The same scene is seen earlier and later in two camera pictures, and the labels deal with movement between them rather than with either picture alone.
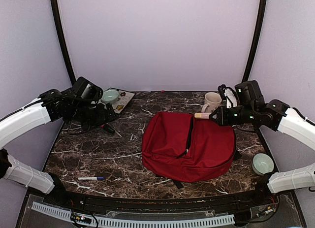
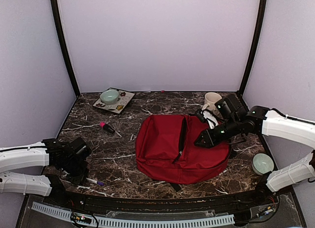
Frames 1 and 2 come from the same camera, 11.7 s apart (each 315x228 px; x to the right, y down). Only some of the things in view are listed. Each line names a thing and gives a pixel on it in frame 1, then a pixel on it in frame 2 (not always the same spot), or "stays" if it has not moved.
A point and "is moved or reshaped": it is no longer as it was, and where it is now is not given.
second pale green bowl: [262, 163] stays
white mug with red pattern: [213, 100] stays
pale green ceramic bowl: [110, 96] stays
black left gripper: [102, 118] -> [80, 179]
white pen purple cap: [92, 178] -> [99, 182]
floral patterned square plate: [124, 99] stays
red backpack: [177, 146] is moved or reshaped
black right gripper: [223, 120] -> [210, 141]
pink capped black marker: [108, 127] stays
